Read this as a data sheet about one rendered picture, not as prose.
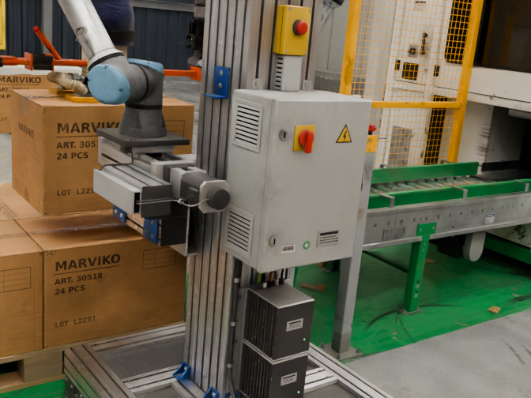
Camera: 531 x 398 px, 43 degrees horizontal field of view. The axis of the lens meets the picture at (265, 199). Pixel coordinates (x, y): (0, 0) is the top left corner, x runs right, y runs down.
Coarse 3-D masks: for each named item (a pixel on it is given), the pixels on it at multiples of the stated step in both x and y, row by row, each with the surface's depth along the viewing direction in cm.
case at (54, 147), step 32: (32, 96) 247; (64, 96) 254; (32, 128) 241; (64, 128) 236; (96, 128) 243; (192, 128) 266; (32, 160) 244; (64, 160) 239; (96, 160) 246; (32, 192) 248; (64, 192) 243
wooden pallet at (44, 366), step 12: (168, 324) 283; (108, 336) 267; (48, 348) 254; (60, 348) 256; (0, 360) 244; (12, 360) 246; (24, 360) 249; (36, 360) 252; (48, 360) 255; (60, 360) 258; (12, 372) 258; (24, 372) 251; (36, 372) 253; (48, 372) 256; (60, 372) 259; (0, 384) 250; (12, 384) 250; (24, 384) 252; (36, 384) 255
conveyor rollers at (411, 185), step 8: (456, 176) 442; (464, 176) 438; (376, 184) 392; (384, 184) 397; (392, 184) 403; (400, 184) 399; (408, 184) 405; (416, 184) 402; (424, 184) 407; (432, 184) 412; (440, 184) 409; (448, 184) 414; (456, 184) 412; (464, 184) 416; (376, 192) 377; (384, 192) 375
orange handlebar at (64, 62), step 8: (0, 56) 237; (8, 56) 238; (8, 64) 236; (16, 64) 238; (24, 64) 239; (56, 64) 245; (64, 64) 247; (72, 64) 249; (80, 64) 250; (168, 72) 246; (176, 72) 247; (184, 72) 249; (192, 72) 251
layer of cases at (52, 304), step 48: (0, 192) 310; (0, 240) 248; (48, 240) 253; (96, 240) 258; (144, 240) 265; (0, 288) 237; (48, 288) 247; (96, 288) 259; (144, 288) 271; (0, 336) 242; (48, 336) 253; (96, 336) 264
